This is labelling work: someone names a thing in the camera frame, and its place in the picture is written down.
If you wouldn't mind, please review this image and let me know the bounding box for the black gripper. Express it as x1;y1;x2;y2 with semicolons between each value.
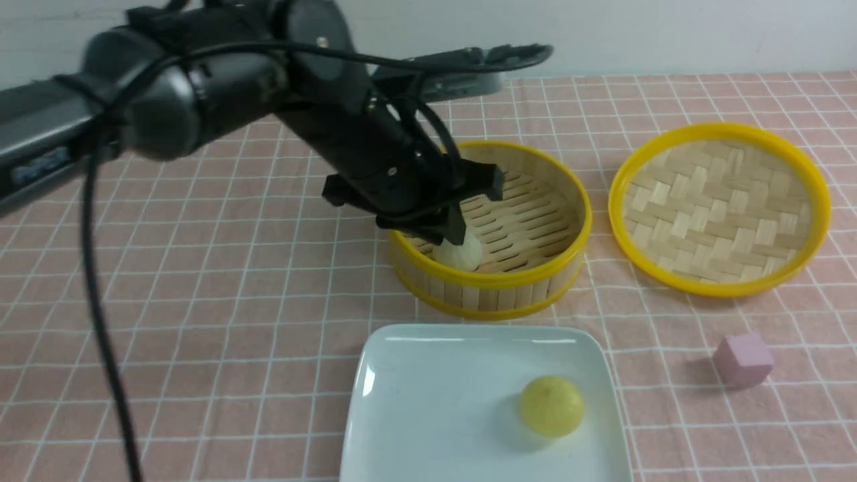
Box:
321;100;504;246

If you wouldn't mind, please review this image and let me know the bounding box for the beige steamed bun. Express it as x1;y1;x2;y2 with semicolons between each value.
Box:
432;226;483;272

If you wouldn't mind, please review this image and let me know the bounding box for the yellow steamed bun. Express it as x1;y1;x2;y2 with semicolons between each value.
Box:
518;376;587;439

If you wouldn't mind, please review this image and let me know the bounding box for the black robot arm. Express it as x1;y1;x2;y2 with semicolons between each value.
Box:
2;1;503;245

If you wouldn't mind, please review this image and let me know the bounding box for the white square plate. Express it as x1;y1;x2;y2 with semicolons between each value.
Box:
339;323;634;481

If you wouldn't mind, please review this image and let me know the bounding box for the yellow bamboo steamer basket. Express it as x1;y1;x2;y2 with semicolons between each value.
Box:
388;140;592;321

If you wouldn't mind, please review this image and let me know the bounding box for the pink checkered tablecloth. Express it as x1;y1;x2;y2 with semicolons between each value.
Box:
1;72;855;481

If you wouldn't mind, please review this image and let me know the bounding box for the yellow bamboo steamer lid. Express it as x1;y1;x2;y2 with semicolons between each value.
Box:
608;123;832;298

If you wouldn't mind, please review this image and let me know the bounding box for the pink cube block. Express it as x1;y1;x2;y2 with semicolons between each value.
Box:
712;333;774;390

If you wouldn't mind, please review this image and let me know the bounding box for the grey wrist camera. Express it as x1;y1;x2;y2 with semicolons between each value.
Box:
370;44;554;102

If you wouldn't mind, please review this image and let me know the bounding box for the black cable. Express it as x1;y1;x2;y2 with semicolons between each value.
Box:
79;40;469;482

